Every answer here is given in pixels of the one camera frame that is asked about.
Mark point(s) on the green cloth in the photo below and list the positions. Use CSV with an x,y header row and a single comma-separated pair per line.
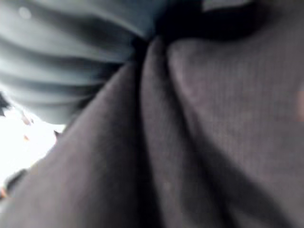
x,y
59,59

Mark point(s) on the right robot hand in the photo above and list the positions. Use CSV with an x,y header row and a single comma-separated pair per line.
x,y
209,21

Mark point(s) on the black cloth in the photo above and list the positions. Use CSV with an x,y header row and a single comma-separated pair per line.
x,y
190,142

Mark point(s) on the white duvet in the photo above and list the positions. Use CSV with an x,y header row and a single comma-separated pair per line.
x,y
26,142

